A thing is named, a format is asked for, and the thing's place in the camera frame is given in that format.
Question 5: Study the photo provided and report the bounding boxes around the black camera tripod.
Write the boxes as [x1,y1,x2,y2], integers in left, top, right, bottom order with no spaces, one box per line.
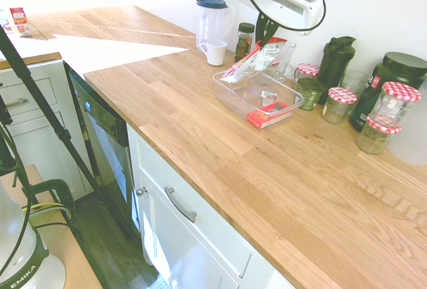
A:
[0,24,133,240]

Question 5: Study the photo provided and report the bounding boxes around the silver drawer bar handle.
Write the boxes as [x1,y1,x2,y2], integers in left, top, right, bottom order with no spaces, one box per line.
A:
[163,186,198,224]

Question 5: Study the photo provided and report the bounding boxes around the dark lidded spice jar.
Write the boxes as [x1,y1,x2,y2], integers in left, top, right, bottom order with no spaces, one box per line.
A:
[234,22,256,63]

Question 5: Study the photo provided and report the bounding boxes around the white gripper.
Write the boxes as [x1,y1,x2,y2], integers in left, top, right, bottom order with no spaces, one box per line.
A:
[234,0,327,50]

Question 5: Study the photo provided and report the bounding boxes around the black shaker bottle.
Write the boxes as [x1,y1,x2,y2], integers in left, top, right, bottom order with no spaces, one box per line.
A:
[316,35,357,105]

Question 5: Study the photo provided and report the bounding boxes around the silver side cabinet handle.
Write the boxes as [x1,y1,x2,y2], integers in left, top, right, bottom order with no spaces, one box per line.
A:
[4,97,29,109]

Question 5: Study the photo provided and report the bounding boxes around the green lidded cup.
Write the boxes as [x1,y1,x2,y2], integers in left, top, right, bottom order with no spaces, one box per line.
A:
[296,77,328,111]

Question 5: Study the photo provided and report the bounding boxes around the wooden robot cart top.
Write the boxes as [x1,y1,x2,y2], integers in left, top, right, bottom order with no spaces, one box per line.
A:
[0,164,103,289]

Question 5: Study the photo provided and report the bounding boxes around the white kitchen cabinet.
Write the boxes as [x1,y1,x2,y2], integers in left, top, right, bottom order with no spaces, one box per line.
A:
[126,123,301,289]

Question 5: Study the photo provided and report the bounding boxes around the stainless steel dishwasher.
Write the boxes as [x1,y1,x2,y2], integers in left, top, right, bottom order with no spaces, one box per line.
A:
[67,68,141,234]

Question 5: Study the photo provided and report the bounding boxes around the clear glass tumbler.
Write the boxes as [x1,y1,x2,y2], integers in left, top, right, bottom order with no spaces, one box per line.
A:
[340,69,372,116]

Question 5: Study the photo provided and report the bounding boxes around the large black supplement tub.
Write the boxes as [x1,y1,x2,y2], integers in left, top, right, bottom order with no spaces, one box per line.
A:
[349,51,427,133]

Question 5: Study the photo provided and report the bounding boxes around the big red gingham lid jar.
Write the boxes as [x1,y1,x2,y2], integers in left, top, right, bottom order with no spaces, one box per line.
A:
[368,81,422,130]

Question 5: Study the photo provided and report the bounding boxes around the clear plastic container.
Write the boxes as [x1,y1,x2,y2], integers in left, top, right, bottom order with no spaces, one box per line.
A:
[212,67,306,119]

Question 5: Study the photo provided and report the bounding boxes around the white side cabinet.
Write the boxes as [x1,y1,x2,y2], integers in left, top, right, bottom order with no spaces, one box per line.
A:
[0,57,96,202]

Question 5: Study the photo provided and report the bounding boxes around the red striped potato chip bag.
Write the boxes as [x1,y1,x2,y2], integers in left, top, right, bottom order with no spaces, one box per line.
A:
[222,37,288,85]

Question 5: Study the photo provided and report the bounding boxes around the red and white carton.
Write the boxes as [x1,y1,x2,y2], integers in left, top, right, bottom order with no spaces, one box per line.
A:
[9,5,34,38]

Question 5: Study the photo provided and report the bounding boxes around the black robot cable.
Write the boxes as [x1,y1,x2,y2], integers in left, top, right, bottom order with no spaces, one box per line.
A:
[228,0,327,32]

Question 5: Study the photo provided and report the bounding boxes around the red snack box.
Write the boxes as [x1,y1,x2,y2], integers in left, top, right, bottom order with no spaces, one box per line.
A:
[246,101,295,131]

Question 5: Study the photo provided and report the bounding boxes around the tall clear drinking glass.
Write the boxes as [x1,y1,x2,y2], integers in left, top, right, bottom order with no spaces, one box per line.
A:
[272,41,298,81]

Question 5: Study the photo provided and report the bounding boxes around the black green clamp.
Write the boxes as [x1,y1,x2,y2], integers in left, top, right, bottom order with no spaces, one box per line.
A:
[19,178,77,227]

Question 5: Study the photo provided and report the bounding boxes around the red gingham lid glass jar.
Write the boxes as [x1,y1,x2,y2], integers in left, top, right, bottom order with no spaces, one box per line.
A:
[355,115,403,156]
[294,62,320,83]
[321,87,358,125]

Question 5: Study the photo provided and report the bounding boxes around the clear pitcher with blue lid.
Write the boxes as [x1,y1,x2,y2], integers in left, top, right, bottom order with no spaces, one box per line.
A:
[194,0,232,51]

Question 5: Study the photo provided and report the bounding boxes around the white ceramic mug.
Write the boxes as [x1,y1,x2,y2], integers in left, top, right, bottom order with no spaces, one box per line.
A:
[199,39,229,67]

